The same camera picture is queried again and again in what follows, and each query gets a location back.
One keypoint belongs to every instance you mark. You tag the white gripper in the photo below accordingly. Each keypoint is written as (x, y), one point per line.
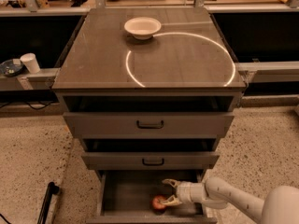
(184, 191)

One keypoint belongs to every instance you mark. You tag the red apple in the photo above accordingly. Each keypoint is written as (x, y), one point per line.
(157, 202)

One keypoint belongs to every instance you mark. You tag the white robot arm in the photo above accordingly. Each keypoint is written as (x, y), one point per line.
(281, 205)

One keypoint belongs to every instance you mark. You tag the middle grey drawer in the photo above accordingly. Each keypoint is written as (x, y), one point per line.
(150, 160)

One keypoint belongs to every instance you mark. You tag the grey drawer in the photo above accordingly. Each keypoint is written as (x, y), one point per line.
(148, 125)
(150, 160)
(126, 198)

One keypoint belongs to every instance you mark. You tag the bottom grey drawer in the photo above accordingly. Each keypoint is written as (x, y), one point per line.
(126, 198)

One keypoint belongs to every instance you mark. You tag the top grey drawer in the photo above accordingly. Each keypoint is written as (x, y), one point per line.
(148, 125)

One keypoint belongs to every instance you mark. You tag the grey drawer cabinet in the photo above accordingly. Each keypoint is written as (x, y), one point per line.
(185, 67)

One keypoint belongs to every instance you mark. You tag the black bar on floor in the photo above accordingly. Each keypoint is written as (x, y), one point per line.
(51, 190)

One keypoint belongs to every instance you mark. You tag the white paper bowl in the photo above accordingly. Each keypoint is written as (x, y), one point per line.
(142, 28)

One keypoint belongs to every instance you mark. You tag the white paper cup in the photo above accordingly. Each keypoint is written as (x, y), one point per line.
(31, 63)

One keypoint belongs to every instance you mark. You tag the dark small plate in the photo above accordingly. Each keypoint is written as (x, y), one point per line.
(11, 68)

